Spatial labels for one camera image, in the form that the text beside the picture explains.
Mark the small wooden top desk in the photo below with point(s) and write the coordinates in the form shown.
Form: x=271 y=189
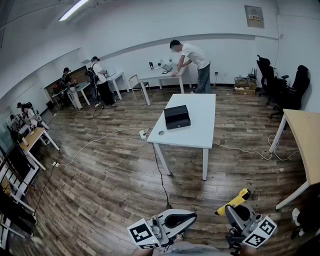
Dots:
x=33 y=138

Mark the small white floor socket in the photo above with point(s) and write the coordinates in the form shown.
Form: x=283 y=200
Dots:
x=55 y=164

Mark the grey tablet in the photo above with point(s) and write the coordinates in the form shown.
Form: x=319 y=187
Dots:
x=166 y=68

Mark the wooden chair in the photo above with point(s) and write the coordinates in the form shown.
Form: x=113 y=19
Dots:
x=137 y=83

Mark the white power strip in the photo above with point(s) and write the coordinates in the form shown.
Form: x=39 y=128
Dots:
x=142 y=135

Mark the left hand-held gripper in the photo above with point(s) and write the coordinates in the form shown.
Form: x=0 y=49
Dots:
x=143 y=231

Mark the person's right forearm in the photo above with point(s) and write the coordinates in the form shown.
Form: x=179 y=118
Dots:
x=246 y=252

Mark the grey wall panel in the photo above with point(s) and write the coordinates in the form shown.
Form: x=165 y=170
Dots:
x=254 y=16

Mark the black metal rack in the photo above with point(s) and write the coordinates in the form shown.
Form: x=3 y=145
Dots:
x=15 y=175

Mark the black drawer box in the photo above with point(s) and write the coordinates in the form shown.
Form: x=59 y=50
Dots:
x=176 y=115

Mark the large white table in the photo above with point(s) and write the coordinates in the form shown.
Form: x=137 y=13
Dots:
x=197 y=120

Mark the black bottle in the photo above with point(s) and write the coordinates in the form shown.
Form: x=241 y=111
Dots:
x=151 y=65

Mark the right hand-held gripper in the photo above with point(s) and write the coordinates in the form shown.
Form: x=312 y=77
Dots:
x=266 y=226

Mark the black router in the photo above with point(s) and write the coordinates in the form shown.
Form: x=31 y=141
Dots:
x=252 y=74

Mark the ceiling light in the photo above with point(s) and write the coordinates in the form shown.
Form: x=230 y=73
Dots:
x=73 y=10

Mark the white desk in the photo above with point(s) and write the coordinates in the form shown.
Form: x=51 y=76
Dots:
x=118 y=77
x=160 y=76
x=82 y=87

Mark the black office chair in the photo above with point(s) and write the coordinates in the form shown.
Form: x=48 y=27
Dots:
x=267 y=72
x=298 y=85

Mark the yellow utility knife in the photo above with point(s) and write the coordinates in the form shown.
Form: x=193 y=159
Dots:
x=240 y=197

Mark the person's light shoe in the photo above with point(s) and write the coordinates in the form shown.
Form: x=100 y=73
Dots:
x=179 y=237

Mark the person's grey shirt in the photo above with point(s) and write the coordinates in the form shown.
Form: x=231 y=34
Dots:
x=192 y=250

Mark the light wooden desk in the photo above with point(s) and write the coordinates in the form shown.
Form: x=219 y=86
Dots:
x=307 y=135

